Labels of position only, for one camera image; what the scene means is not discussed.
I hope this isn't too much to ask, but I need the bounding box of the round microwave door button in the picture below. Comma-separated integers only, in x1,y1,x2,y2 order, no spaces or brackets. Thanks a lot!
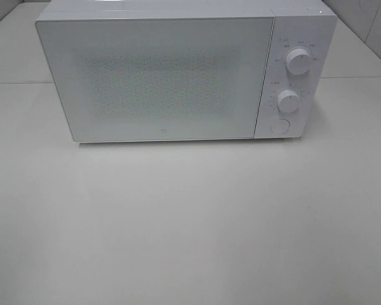
270,119,291,135

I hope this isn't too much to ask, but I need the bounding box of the white microwave knob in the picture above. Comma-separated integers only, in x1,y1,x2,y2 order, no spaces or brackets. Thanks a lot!
284,46,312,76
276,89,300,113

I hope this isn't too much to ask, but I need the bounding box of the white microwave door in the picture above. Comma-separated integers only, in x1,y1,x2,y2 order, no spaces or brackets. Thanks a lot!
36,17,273,143

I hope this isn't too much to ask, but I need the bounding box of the white microwave oven body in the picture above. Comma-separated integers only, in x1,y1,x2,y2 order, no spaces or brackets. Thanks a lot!
35,1,337,139

